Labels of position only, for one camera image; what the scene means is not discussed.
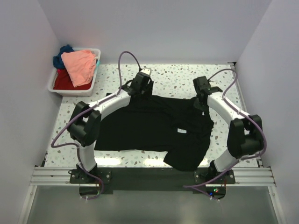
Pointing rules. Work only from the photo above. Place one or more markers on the salmon pink t shirt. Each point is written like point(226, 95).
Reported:
point(80, 66)

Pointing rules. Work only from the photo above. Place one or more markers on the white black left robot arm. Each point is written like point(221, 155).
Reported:
point(84, 125)

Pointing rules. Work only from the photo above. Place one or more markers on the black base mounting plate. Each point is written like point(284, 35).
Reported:
point(109, 180)

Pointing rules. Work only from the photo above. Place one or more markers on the red t shirt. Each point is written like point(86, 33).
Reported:
point(63, 82)

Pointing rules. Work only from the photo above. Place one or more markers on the blue t shirt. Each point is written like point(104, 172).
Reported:
point(57, 60)

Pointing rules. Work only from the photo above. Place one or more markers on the black t shirt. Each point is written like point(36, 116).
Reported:
point(170, 125)

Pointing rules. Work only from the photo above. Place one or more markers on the aluminium front rail frame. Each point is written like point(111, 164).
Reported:
point(244, 177)

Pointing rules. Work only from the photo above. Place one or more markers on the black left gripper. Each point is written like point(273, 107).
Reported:
point(149, 88)

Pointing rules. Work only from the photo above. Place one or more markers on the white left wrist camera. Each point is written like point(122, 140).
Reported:
point(146, 71)

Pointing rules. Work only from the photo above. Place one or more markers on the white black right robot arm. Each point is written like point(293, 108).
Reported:
point(245, 133)

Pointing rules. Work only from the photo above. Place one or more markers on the white plastic laundry basket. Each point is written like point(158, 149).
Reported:
point(80, 93)

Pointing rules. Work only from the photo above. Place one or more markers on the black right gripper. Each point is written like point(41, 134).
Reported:
point(196, 103)

